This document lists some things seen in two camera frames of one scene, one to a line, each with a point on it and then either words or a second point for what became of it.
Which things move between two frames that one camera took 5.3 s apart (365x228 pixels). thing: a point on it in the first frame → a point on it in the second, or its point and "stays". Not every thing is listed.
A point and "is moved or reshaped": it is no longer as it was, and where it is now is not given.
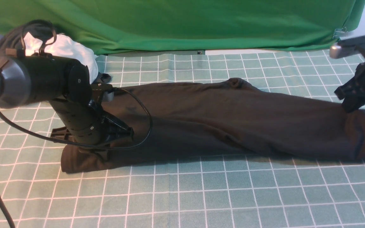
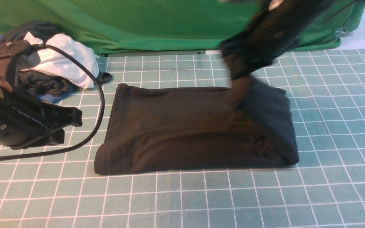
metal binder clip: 339,32 stays
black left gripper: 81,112 → 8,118
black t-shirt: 230,118 is moved or reshaped
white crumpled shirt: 62,46 stays
